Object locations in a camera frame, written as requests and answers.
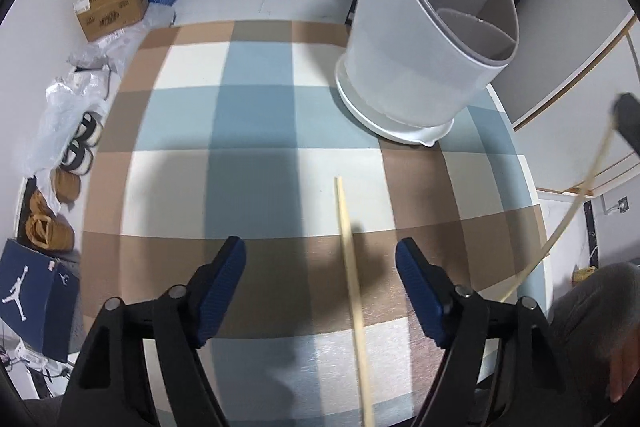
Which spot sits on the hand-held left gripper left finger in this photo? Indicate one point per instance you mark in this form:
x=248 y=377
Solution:
x=222 y=292

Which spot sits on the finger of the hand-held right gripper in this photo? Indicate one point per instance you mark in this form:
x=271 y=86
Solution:
x=629 y=117

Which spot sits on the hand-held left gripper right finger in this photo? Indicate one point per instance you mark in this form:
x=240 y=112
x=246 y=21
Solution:
x=425 y=292

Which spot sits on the wooden chopstick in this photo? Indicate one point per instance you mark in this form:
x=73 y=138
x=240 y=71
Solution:
x=565 y=219
x=352 y=267

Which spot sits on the grey plastic utensil holder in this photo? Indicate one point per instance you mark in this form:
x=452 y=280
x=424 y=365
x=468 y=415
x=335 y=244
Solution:
x=400 y=57

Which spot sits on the checked blue brown tablecloth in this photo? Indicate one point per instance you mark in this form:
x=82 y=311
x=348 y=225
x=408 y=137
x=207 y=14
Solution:
x=250 y=117

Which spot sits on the brown suede shoe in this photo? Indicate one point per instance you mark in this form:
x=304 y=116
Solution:
x=67 y=187
x=47 y=227

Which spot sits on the blue shoe box white figure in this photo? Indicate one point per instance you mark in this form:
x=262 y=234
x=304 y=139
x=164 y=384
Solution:
x=30 y=292

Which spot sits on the black white striped slipper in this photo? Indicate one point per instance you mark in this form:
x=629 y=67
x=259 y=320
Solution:
x=92 y=127
x=77 y=159

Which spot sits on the clear plastic sheet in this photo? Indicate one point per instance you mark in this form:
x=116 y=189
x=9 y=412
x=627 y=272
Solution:
x=60 y=107

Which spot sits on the brown cardboard box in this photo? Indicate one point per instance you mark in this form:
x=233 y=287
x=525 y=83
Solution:
x=112 y=2

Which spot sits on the white wall socket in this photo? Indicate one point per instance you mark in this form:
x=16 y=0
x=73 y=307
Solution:
x=617 y=204

